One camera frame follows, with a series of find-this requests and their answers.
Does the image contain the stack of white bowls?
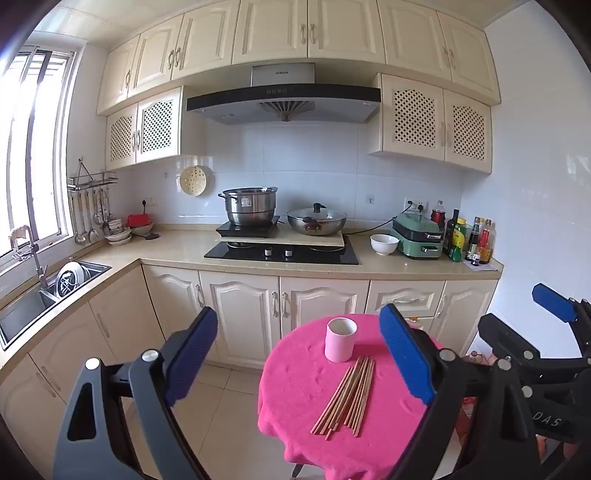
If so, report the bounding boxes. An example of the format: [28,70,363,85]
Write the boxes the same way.
[104,217,134,245]

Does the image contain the black induction cooker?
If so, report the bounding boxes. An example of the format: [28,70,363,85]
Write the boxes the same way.
[216,215,281,238]

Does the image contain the small lattice-door wall cabinet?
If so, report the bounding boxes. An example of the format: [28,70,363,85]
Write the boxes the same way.
[105,85,206,171]

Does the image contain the green electric grill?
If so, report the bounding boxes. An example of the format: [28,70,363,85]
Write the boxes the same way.
[392,211,446,260]

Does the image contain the bundle of wooden chopsticks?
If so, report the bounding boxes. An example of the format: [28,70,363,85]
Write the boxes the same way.
[310,355,376,440]

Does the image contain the glass wok lid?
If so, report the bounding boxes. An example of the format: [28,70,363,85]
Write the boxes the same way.
[287,203,348,220]

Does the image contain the steel stockpot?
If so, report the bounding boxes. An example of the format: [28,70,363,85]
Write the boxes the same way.
[218,186,279,227]

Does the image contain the pink cup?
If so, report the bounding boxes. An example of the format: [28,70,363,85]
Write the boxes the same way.
[324,316,358,363]

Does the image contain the steel wok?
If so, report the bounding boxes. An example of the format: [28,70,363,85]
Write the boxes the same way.
[287,215,348,236]

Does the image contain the steel sink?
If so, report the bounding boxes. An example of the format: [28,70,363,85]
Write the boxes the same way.
[0,260,112,352]

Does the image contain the large lattice-door wall cabinet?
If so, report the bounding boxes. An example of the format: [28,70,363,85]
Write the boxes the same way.
[367,73,493,175]

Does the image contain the barred window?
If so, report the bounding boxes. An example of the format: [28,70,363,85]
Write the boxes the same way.
[0,44,81,273]

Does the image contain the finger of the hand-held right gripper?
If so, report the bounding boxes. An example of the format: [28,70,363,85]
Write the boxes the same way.
[477,314,583,385]
[531,283,591,361]

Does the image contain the black gas hob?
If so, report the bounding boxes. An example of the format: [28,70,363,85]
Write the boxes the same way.
[204,235,360,266]

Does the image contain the white bowl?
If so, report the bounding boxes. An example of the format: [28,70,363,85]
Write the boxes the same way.
[370,233,400,256]

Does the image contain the white dishes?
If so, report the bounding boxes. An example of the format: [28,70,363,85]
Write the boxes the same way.
[54,261,93,298]

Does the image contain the steel faucet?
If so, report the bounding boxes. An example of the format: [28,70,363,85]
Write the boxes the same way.
[9,225,49,289]

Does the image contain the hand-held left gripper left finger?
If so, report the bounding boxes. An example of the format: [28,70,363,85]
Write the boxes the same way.
[53,306,219,480]

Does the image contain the yellow-green bottle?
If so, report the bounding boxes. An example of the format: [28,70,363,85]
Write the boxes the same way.
[447,218,468,263]

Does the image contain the dark soy sauce bottle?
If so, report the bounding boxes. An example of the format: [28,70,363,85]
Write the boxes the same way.
[465,217,482,264]

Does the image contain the grey range hood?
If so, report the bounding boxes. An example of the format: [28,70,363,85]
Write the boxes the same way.
[186,63,382,126]

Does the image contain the steel wall rack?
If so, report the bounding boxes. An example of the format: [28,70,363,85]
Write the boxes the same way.
[67,157,118,192]

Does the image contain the red sauce bottle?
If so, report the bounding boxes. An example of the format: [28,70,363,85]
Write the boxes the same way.
[478,219,494,265]

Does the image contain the red container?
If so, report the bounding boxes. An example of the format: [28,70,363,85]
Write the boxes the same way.
[126,213,155,236]

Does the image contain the hanging steel kitchen utensils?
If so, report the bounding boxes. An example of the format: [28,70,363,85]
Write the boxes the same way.
[71,187,114,245]

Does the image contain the cream upper wall cabinets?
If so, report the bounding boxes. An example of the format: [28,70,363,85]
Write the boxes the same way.
[96,0,502,116]

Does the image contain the pink tablecloth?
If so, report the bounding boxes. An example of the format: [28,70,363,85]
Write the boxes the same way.
[257,314,476,480]

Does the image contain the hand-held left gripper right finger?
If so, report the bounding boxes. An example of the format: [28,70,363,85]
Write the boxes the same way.
[379,303,541,480]

